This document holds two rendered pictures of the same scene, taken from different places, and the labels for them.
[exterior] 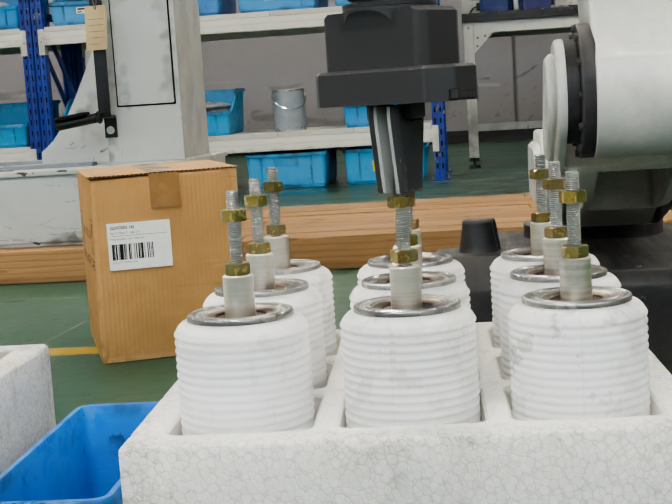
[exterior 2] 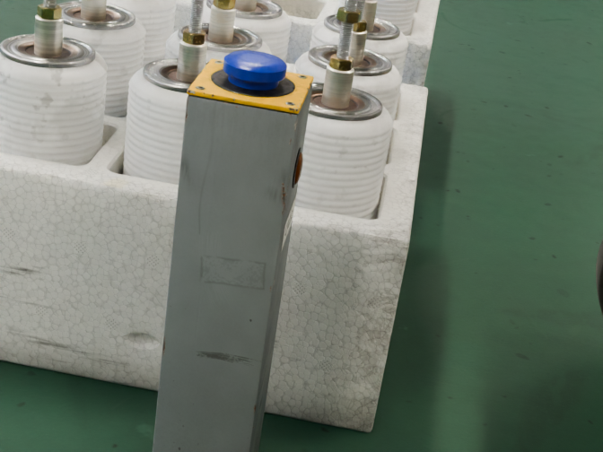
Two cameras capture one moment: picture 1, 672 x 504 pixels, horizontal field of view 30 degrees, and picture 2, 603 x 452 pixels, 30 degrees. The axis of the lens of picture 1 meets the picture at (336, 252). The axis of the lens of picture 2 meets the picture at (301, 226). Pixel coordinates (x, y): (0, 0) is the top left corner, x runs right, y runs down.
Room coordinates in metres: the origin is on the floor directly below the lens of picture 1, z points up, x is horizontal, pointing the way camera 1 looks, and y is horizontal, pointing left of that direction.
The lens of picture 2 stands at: (1.08, -1.03, 0.54)
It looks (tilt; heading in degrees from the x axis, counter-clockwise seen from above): 25 degrees down; 90
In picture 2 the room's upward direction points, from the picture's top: 9 degrees clockwise
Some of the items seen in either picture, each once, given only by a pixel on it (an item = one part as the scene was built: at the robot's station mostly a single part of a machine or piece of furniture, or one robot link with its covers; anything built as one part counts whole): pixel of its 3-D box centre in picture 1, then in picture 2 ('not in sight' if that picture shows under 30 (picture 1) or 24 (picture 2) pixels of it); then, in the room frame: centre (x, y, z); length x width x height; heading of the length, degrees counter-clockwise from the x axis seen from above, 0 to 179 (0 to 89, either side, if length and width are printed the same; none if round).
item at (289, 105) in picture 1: (289, 109); not in sight; (5.83, 0.17, 0.35); 0.16 x 0.15 x 0.19; 84
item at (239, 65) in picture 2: not in sight; (254, 73); (1.04, -0.35, 0.32); 0.04 x 0.04 x 0.02
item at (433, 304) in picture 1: (407, 307); (92, 16); (0.87, -0.05, 0.25); 0.08 x 0.08 x 0.01
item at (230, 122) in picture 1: (199, 113); not in sight; (5.94, 0.60, 0.36); 0.50 x 0.38 x 0.21; 175
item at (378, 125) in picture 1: (383, 148); not in sight; (0.88, -0.04, 0.36); 0.03 x 0.02 x 0.06; 140
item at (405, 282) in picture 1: (405, 288); (93, 2); (0.87, -0.05, 0.26); 0.02 x 0.02 x 0.03
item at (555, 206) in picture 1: (555, 209); (196, 14); (0.98, -0.17, 0.30); 0.01 x 0.01 x 0.08
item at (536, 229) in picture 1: (543, 240); (337, 87); (1.10, -0.18, 0.26); 0.02 x 0.02 x 0.03
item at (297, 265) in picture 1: (278, 268); (362, 28); (1.11, 0.05, 0.25); 0.08 x 0.08 x 0.01
